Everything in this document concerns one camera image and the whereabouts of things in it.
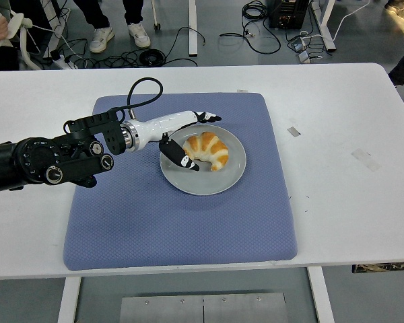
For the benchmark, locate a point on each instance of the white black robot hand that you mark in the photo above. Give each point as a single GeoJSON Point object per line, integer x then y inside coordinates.
{"type": "Point", "coordinates": [165, 124]}

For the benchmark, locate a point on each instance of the golden croissant bread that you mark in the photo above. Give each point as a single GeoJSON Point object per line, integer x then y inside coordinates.
{"type": "Point", "coordinates": [210, 148]}

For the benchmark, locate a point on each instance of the grey round plate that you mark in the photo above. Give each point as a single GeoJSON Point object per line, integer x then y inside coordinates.
{"type": "Point", "coordinates": [202, 183]}

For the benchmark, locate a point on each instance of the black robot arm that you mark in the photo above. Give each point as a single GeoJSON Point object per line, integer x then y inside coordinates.
{"type": "Point", "coordinates": [37, 158]}

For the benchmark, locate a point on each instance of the blue quilted mat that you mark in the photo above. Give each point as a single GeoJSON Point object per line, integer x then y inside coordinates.
{"type": "Point", "coordinates": [138, 218]}

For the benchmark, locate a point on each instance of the white desk leg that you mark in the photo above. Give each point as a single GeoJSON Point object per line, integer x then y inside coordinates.
{"type": "Point", "coordinates": [193, 30]}

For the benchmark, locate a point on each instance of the white pole with caster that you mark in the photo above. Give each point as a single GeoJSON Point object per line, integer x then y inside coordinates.
{"type": "Point", "coordinates": [155, 17]}

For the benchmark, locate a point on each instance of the standing person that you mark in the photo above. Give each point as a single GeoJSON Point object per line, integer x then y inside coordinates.
{"type": "Point", "coordinates": [101, 37]}

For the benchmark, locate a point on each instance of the white power strip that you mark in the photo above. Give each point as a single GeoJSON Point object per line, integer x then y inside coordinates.
{"type": "Point", "coordinates": [65, 64]}

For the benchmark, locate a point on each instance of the small grey tape piece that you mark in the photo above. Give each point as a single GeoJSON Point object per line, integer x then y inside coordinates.
{"type": "Point", "coordinates": [294, 131]}

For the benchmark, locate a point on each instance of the white chair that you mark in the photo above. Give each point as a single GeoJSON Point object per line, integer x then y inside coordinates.
{"type": "Point", "coordinates": [25, 47]}

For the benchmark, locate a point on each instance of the black equipment box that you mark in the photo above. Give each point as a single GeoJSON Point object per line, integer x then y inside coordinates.
{"type": "Point", "coordinates": [287, 13]}

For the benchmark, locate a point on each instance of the white desk foot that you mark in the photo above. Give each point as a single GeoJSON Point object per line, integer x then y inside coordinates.
{"type": "Point", "coordinates": [325, 27]}

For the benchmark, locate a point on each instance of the white table leg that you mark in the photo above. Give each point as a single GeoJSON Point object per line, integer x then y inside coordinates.
{"type": "Point", "coordinates": [69, 299]}
{"type": "Point", "coordinates": [321, 296]}

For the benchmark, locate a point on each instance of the large clear tape piece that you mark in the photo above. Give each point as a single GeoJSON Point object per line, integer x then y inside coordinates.
{"type": "Point", "coordinates": [366, 160]}

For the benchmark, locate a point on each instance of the person's shoes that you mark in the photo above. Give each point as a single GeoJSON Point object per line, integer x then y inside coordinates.
{"type": "Point", "coordinates": [400, 8]}

